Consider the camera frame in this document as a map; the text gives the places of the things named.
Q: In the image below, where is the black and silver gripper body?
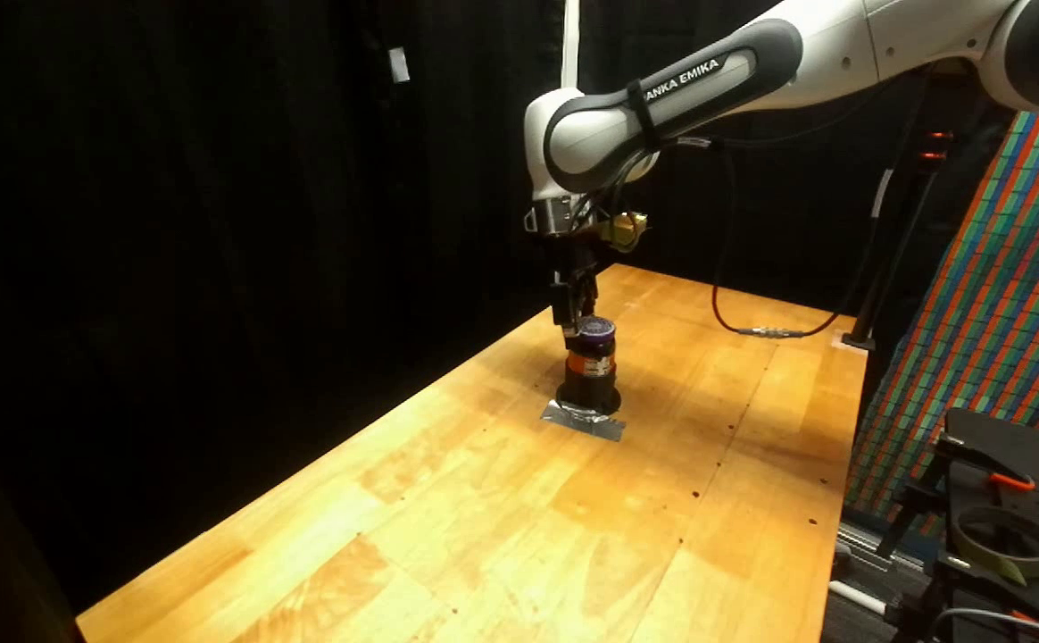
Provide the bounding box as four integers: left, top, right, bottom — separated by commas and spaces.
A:
520, 191, 613, 287

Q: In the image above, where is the black jar with orange band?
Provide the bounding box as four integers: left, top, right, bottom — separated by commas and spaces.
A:
553, 315, 623, 421

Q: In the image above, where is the white vertical pole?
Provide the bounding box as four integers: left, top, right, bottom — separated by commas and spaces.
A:
555, 0, 586, 99

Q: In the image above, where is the black device with red lights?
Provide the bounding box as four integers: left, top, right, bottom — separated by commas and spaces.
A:
915, 121, 956, 172

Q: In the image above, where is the black curtain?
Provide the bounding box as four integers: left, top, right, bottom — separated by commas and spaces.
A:
0, 0, 976, 622

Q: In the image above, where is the multicoloured striped cloth panel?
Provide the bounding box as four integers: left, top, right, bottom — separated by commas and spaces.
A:
845, 106, 1039, 528

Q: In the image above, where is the black metal stand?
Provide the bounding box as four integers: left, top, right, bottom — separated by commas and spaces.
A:
884, 408, 1039, 643

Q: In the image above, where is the grey tape roll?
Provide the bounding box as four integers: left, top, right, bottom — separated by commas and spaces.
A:
948, 503, 1039, 574

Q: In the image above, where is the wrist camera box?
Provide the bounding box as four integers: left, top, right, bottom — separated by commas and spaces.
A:
604, 207, 653, 257

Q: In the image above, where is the grey duct tape piece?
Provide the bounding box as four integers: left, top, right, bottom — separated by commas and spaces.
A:
534, 395, 627, 447

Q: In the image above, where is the black camera stand pole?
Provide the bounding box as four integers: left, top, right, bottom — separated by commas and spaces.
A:
845, 110, 956, 355

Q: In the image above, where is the aluminium rail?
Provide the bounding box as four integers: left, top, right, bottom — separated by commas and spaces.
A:
833, 516, 960, 600

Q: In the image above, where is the orange clamp handle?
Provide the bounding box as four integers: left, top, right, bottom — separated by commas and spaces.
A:
985, 469, 1039, 499

